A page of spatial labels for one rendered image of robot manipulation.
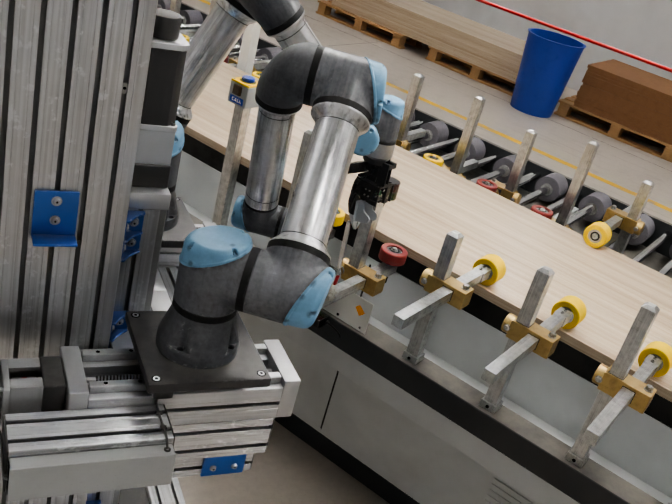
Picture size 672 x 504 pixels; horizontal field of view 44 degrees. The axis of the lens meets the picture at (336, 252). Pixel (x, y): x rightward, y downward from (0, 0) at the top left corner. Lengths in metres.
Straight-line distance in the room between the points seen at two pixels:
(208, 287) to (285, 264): 0.14
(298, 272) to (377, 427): 1.41
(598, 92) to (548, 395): 5.95
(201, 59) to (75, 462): 0.94
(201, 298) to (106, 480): 0.34
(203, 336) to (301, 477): 1.48
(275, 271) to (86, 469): 0.44
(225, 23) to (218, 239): 0.63
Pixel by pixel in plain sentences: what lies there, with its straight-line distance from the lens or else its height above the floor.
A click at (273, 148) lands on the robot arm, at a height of 1.33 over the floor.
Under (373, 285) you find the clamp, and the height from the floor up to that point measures 0.86.
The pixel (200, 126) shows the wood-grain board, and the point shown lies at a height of 0.90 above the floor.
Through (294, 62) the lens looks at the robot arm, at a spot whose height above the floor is 1.53.
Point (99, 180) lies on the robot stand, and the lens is 1.49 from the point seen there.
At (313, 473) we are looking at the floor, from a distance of 2.92.
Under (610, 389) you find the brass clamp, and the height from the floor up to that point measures 0.94.
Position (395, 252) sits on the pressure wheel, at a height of 0.90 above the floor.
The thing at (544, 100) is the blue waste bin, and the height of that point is 0.17.
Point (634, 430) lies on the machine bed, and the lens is 2.36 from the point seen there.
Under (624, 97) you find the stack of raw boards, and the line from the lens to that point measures 8.09.
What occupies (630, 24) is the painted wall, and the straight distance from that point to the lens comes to 9.42.
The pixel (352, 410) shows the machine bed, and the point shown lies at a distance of 2.79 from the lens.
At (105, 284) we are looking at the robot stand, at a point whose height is 1.09.
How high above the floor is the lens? 1.93
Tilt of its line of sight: 27 degrees down
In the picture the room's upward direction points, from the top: 16 degrees clockwise
